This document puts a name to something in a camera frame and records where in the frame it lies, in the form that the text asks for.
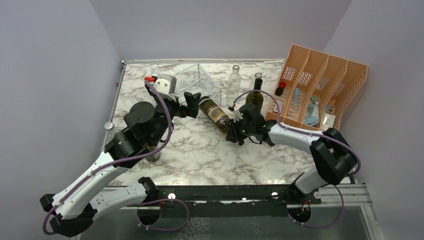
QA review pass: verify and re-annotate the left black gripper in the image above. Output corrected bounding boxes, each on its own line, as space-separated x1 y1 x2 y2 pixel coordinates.
150 91 201 145

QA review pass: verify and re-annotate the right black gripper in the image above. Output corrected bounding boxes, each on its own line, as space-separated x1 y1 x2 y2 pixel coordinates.
226 114 255 143

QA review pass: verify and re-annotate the silver-neck green wine bottle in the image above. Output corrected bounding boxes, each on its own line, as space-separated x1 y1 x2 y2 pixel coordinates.
199 95 231 134

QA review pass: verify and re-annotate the dark-neck green wine bottle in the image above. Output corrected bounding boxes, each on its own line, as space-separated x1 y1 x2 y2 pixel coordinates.
245 77 264 111

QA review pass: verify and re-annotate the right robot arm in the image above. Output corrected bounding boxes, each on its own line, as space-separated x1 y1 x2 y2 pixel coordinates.
226 103 360 204

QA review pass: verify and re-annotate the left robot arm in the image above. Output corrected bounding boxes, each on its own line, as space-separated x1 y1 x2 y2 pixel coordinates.
40 92 201 237

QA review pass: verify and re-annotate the red-cap bottle in organizer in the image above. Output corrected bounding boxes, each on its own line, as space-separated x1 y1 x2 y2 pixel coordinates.
274 81 287 97

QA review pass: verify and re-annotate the clear square glass bottle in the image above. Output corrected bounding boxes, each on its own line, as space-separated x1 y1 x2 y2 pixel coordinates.
226 64 242 106

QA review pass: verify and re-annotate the green wine bottle near left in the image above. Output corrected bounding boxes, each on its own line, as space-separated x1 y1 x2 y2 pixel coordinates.
145 144 161 163

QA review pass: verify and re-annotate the blue item in organizer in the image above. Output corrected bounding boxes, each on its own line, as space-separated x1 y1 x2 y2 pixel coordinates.
303 103 320 126

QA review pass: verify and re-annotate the orange plastic file organizer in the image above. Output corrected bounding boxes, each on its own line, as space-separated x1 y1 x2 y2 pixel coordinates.
265 44 368 130

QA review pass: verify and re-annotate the white packet in organizer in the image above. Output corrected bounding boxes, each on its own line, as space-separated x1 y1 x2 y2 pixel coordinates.
320 113 336 131

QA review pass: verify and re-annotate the clear jar silver lid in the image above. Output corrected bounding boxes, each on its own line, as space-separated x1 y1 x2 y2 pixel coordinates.
104 121 116 136

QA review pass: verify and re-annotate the white wire wine rack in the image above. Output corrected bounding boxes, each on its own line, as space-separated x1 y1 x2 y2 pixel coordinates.
120 63 223 110

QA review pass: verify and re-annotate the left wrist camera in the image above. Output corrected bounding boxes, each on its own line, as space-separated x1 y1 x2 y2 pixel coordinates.
144 73 177 101

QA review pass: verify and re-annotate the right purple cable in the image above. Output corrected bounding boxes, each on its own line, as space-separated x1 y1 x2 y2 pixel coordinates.
231 89 362 176

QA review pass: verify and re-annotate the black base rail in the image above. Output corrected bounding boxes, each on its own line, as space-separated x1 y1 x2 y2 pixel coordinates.
136 184 322 219

